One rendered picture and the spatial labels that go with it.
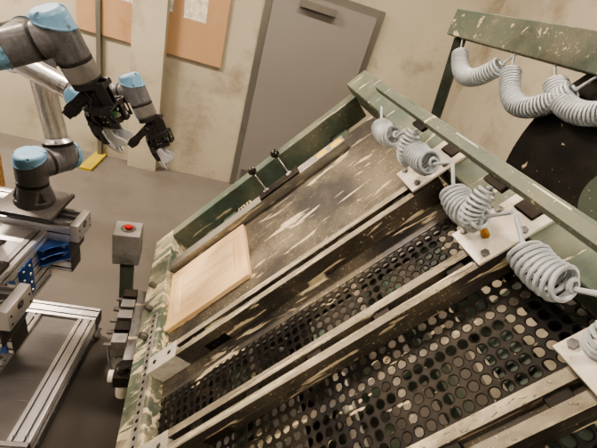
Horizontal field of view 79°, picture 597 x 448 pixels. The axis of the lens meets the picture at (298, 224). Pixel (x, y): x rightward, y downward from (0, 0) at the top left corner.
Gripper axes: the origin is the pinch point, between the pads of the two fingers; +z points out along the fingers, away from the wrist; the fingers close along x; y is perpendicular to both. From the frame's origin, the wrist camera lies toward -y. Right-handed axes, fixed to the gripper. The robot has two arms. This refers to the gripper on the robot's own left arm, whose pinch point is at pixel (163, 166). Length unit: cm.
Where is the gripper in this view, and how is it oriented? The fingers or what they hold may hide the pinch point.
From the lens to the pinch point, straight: 156.6
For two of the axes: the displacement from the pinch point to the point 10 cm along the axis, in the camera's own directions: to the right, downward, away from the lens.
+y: 9.8, -2.0, -0.9
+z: 2.1, 8.2, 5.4
